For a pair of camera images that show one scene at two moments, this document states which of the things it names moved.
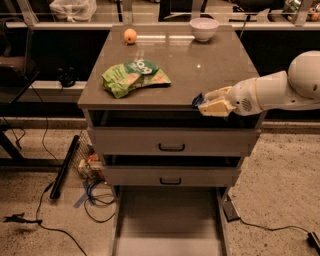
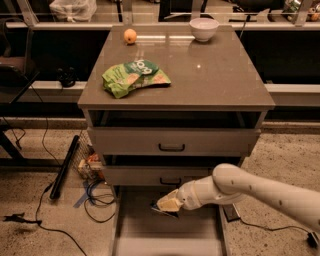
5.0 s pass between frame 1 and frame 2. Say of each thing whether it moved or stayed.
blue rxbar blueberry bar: moved
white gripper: moved
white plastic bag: stayed
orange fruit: stayed
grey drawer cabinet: stayed
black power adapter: stayed
